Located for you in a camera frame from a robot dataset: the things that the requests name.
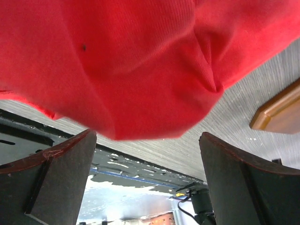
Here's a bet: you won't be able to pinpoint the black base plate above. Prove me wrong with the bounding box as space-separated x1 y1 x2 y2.
0 110 207 193

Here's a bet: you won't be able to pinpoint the gold wine glass rack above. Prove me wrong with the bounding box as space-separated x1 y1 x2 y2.
249 80 300 135

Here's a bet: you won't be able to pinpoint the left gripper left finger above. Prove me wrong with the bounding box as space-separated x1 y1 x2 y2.
0 129 97 225

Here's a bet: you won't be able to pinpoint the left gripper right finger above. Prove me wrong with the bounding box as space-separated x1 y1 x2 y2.
199 132 300 225

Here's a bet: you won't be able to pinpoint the red cloth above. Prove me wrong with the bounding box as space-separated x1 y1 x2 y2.
0 0 300 141

